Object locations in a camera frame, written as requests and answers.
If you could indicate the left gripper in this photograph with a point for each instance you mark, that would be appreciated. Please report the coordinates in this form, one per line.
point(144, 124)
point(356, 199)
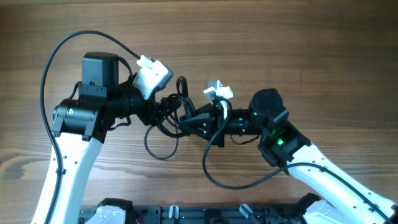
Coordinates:
point(153, 112)

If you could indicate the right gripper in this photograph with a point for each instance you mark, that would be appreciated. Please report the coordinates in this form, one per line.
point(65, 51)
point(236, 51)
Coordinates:
point(208, 120)

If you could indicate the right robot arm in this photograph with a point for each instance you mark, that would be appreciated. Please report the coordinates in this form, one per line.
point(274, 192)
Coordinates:
point(340, 198)

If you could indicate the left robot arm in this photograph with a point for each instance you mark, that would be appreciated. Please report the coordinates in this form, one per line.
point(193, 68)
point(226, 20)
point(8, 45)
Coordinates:
point(80, 126)

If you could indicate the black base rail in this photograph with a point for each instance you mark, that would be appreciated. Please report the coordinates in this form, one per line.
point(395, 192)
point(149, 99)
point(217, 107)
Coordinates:
point(278, 214)

